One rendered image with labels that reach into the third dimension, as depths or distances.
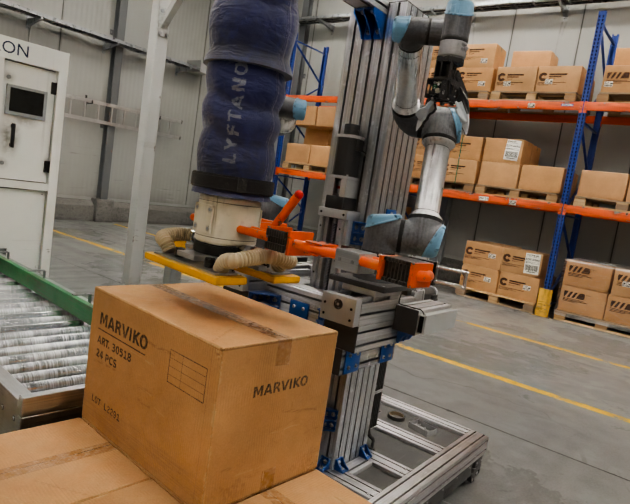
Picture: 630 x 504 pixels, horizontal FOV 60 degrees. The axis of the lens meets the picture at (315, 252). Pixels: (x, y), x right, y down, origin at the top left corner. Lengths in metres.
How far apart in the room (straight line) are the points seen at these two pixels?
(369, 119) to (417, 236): 0.53
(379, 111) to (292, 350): 1.06
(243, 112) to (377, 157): 0.78
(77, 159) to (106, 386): 10.18
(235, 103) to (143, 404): 0.80
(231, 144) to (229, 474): 0.80
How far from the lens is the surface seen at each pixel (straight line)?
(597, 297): 8.32
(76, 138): 11.70
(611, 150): 9.77
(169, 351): 1.41
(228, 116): 1.44
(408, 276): 1.09
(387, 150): 2.10
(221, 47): 1.49
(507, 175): 8.73
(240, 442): 1.39
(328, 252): 1.22
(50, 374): 2.18
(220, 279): 1.35
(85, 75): 11.82
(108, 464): 1.60
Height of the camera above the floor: 1.32
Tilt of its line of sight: 7 degrees down
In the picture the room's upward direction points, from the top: 9 degrees clockwise
